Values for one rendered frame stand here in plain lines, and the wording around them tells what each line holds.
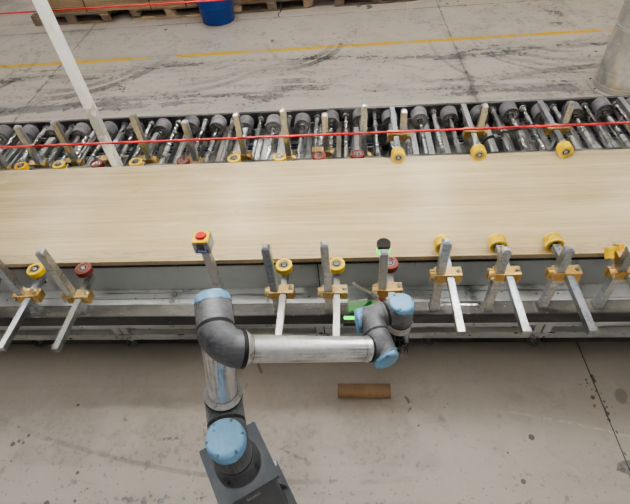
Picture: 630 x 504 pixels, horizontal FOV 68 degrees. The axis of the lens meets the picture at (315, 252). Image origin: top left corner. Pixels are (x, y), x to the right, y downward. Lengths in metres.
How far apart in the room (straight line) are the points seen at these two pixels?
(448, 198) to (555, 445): 1.41
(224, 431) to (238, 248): 0.90
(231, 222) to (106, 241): 0.65
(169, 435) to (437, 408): 1.51
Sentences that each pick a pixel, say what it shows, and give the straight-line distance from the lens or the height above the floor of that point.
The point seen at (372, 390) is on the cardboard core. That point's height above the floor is 0.08.
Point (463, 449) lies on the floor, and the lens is 2.78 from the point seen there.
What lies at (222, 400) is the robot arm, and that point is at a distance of 1.88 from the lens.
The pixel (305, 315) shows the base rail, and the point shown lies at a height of 0.70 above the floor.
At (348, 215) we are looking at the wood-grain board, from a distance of 2.43.
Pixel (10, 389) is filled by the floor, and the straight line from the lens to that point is 3.55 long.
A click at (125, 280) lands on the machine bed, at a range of 2.70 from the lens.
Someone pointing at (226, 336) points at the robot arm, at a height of 1.43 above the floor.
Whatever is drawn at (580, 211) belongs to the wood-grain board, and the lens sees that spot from 2.68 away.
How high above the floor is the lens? 2.56
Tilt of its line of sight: 47 degrees down
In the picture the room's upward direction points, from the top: 6 degrees counter-clockwise
